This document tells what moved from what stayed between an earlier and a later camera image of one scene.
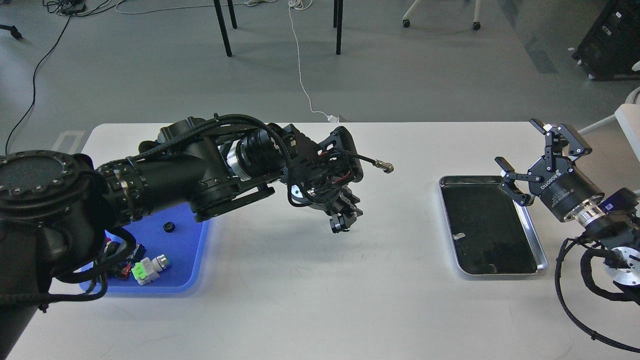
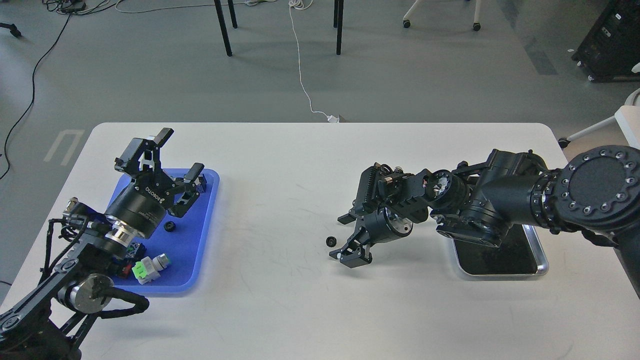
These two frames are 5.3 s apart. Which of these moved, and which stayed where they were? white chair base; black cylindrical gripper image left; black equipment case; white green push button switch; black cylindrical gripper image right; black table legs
Moved: black cylindrical gripper image left; black cylindrical gripper image right
Stayed: white green push button switch; black equipment case; white chair base; black table legs
